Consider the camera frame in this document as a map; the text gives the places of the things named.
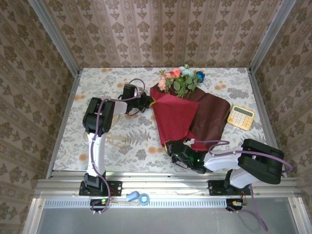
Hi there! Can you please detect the peach fake flower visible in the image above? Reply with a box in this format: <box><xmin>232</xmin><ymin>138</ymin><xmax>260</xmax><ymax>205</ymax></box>
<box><xmin>157</xmin><ymin>69</ymin><xmax>174</xmax><ymax>95</ymax></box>

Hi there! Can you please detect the cream printed ribbon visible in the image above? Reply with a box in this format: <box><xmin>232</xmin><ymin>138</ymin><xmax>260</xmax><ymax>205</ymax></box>
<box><xmin>82</xmin><ymin>114</ymin><xmax>131</xmax><ymax>147</ymax></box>

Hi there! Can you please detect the red wrapping paper sheet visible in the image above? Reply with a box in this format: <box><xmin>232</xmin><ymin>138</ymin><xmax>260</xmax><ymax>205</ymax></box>
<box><xmin>150</xmin><ymin>84</ymin><xmax>231</xmax><ymax>153</ymax></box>

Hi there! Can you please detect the coral fake flower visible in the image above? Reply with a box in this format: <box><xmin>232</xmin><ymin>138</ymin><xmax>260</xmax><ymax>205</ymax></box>
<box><xmin>170</xmin><ymin>68</ymin><xmax>186</xmax><ymax>96</ymax></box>

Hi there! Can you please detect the pale teal fake flower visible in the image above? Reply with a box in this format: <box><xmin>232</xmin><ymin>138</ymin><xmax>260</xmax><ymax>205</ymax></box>
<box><xmin>178</xmin><ymin>63</ymin><xmax>197</xmax><ymax>98</ymax></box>

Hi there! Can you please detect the floral table cover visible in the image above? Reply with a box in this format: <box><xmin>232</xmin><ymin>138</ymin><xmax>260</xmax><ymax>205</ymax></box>
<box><xmin>52</xmin><ymin>67</ymin><xmax>276</xmax><ymax>175</ymax></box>

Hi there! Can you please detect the blue cylinder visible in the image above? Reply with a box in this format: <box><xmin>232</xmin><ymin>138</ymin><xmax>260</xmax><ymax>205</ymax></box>
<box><xmin>126</xmin><ymin>191</ymin><xmax>140</xmax><ymax>202</ymax></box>

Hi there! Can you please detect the yellow calculator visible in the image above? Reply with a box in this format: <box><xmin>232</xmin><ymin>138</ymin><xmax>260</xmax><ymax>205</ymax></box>
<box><xmin>227</xmin><ymin>104</ymin><xmax>255</xmax><ymax>132</ymax></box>

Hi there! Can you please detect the grey metal panel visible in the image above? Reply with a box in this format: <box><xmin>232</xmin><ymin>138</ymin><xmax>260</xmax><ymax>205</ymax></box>
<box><xmin>36</xmin><ymin>207</ymin><xmax>300</xmax><ymax>234</ymax></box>

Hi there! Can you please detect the black controller box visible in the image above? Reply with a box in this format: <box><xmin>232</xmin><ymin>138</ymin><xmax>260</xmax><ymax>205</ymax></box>
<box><xmin>226</xmin><ymin>198</ymin><xmax>246</xmax><ymax>212</ymax></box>
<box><xmin>90</xmin><ymin>198</ymin><xmax>110</xmax><ymax>212</ymax></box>

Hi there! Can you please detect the aluminium frame rail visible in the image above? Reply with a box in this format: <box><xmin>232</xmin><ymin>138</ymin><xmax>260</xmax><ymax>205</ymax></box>
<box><xmin>34</xmin><ymin>172</ymin><xmax>302</xmax><ymax>198</ymax></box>

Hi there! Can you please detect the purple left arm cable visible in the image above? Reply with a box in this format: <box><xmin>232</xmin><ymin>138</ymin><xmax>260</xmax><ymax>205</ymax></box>
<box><xmin>90</xmin><ymin>78</ymin><xmax>146</xmax><ymax>215</ymax></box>

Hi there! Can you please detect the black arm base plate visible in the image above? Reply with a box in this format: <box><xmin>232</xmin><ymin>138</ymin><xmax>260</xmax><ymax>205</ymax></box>
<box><xmin>79</xmin><ymin>180</ymin><xmax>122</xmax><ymax>197</ymax></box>
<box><xmin>208</xmin><ymin>180</ymin><xmax>254</xmax><ymax>196</ymax></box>

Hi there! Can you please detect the slotted cable duct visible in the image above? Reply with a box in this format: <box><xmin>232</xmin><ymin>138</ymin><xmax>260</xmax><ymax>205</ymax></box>
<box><xmin>43</xmin><ymin>197</ymin><xmax>291</xmax><ymax>209</ymax></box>

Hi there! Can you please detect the aluminium frame post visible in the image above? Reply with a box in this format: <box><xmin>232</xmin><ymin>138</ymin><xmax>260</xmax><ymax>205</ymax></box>
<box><xmin>27</xmin><ymin>0</ymin><xmax>81</xmax><ymax>77</ymax></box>
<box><xmin>248</xmin><ymin>0</ymin><xmax>297</xmax><ymax>73</ymax></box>

